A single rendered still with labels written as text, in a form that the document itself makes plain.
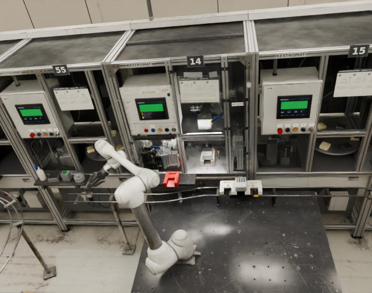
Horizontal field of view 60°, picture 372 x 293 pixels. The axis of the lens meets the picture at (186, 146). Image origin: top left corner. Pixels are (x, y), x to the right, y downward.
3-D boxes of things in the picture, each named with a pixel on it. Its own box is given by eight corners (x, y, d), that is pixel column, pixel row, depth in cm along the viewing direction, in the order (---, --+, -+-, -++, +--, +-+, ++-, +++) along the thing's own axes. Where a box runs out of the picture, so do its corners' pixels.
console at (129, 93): (130, 137, 281) (117, 89, 253) (138, 119, 303) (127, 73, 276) (178, 136, 274) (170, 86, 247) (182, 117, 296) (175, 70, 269)
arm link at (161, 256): (181, 264, 243) (157, 282, 233) (170, 255, 256) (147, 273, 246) (143, 176, 217) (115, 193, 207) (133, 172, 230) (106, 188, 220)
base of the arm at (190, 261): (200, 265, 252) (199, 261, 248) (171, 264, 255) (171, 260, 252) (201, 246, 266) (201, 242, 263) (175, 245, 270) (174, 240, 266)
